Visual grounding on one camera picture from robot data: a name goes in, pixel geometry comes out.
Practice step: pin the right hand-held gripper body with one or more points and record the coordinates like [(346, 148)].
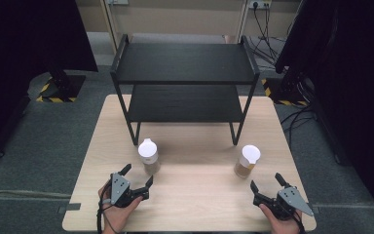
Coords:
[(292, 200)]

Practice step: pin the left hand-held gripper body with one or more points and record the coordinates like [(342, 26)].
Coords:
[(120, 188)]

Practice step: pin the spice jar with dotted lid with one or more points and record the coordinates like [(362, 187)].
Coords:
[(148, 155)]

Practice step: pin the spice jar with orange label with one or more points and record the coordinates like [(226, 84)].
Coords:
[(246, 161)]

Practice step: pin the black two-tier shelf rack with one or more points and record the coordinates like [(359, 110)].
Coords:
[(185, 63)]

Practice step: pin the person's right hand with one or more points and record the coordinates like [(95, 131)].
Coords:
[(280, 224)]

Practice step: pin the person's left hand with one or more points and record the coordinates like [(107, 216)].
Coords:
[(120, 216)]

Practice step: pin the grey floor tape strip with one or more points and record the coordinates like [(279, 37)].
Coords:
[(69, 207)]

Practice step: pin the black stand base striped tape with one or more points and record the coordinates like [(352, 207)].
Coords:
[(285, 91), (63, 87)]

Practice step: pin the black curtain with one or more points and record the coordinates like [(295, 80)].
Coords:
[(19, 48), (354, 81)]

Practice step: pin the white frame leg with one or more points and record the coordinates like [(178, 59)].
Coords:
[(243, 22), (110, 26)]

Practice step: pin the white wall socket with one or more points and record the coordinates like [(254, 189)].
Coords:
[(259, 4)]

